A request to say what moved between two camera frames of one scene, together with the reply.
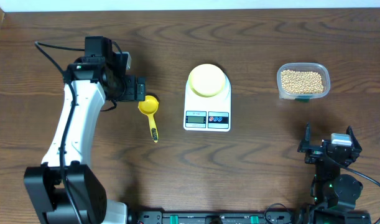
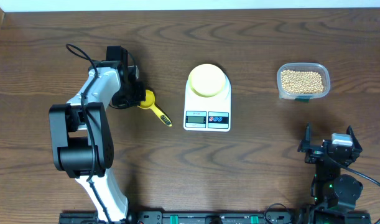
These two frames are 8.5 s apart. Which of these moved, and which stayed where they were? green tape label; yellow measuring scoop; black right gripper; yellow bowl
Moved: yellow measuring scoop
Stayed: green tape label; black right gripper; yellow bowl
